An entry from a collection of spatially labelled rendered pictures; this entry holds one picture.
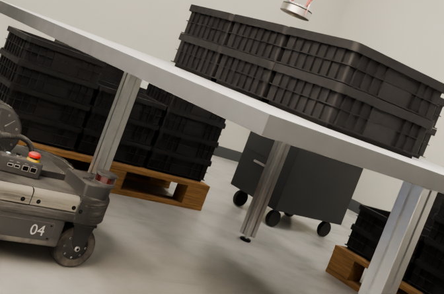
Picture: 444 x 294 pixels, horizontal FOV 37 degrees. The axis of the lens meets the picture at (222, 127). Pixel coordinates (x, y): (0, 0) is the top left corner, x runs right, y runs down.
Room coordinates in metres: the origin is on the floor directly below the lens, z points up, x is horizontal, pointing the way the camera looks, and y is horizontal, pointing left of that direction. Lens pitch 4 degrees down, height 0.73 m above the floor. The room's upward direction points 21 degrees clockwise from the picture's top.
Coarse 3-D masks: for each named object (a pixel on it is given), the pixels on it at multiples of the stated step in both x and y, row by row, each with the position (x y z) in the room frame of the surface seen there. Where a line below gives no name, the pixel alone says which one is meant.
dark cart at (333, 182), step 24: (264, 144) 3.98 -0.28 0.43; (240, 168) 4.07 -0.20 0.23; (288, 168) 3.77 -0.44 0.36; (312, 168) 3.86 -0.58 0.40; (336, 168) 3.98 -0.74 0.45; (360, 168) 4.11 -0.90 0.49; (240, 192) 4.08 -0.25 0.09; (288, 192) 3.79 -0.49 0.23; (312, 192) 3.91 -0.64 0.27; (336, 192) 4.03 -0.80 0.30; (288, 216) 4.38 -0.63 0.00; (312, 216) 3.95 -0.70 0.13; (336, 216) 4.09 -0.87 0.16
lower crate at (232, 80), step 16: (224, 48) 2.13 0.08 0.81; (224, 64) 2.11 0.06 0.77; (240, 64) 2.06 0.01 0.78; (256, 64) 1.97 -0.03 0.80; (272, 64) 1.92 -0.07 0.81; (224, 80) 2.09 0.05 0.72; (240, 80) 2.03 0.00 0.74; (256, 80) 1.97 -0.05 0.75; (272, 80) 1.94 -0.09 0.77; (256, 96) 1.95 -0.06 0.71
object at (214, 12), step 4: (192, 8) 2.38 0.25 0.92; (196, 8) 2.35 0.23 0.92; (200, 8) 2.33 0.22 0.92; (204, 8) 2.31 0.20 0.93; (208, 8) 2.29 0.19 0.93; (196, 12) 2.35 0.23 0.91; (200, 12) 2.32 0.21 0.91; (204, 12) 2.30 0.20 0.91; (208, 12) 2.28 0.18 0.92; (212, 12) 2.26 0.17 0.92; (216, 12) 2.24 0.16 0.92; (220, 12) 2.22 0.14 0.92; (224, 12) 2.20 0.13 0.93; (216, 16) 2.23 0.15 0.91; (220, 16) 2.21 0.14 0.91; (224, 16) 2.19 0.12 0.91; (228, 16) 2.17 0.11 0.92; (232, 16) 2.17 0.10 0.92
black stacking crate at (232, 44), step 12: (240, 24) 2.12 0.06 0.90; (240, 36) 2.09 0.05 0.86; (252, 36) 2.05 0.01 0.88; (264, 36) 2.00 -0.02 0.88; (276, 36) 1.94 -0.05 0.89; (288, 36) 1.94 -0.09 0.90; (240, 48) 2.08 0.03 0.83; (252, 48) 2.03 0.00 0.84; (264, 48) 1.97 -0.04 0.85; (276, 48) 1.94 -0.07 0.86; (276, 60) 1.93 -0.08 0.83
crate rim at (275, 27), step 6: (234, 18) 2.14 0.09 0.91; (240, 18) 2.11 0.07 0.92; (246, 18) 2.08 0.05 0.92; (252, 18) 2.06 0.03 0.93; (252, 24) 2.05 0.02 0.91; (258, 24) 2.02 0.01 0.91; (264, 24) 2.00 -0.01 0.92; (270, 24) 1.97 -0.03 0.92; (276, 24) 1.95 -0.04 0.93; (282, 24) 1.93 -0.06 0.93; (276, 30) 1.94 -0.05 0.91; (282, 30) 1.92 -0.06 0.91
